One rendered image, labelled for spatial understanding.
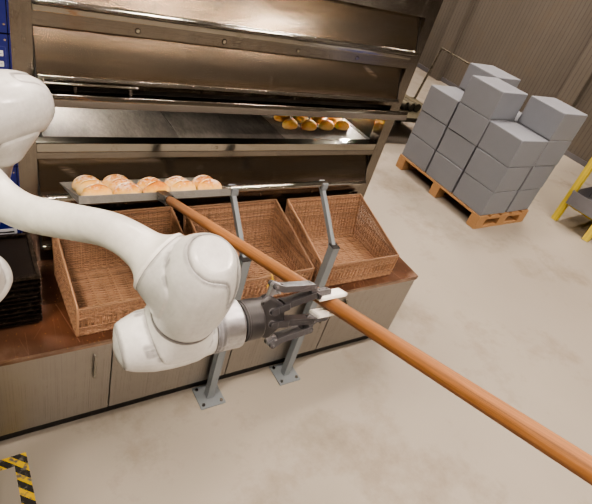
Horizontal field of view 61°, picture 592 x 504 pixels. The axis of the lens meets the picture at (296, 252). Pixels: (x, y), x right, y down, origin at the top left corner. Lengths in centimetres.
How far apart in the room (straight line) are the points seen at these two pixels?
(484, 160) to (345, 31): 301
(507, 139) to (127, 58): 379
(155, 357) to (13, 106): 56
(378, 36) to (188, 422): 214
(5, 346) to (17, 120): 128
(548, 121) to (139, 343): 499
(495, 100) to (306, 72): 301
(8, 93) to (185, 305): 59
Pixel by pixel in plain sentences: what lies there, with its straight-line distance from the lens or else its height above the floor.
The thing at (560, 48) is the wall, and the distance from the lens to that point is 958.
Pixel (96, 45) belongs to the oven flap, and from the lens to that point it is 215.
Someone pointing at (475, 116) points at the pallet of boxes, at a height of 95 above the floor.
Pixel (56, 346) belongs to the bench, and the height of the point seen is 58.
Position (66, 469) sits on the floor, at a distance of 256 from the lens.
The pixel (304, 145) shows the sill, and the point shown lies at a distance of 272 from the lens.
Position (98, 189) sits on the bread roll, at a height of 127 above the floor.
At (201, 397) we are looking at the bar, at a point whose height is 1.
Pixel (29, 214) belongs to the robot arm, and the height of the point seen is 173.
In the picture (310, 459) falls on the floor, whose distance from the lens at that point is 273.
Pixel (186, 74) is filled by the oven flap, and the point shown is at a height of 151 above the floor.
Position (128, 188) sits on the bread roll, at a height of 126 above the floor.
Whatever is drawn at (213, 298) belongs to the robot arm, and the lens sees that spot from 66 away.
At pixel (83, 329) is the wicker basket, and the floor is 62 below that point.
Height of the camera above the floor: 223
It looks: 35 degrees down
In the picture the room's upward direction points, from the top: 19 degrees clockwise
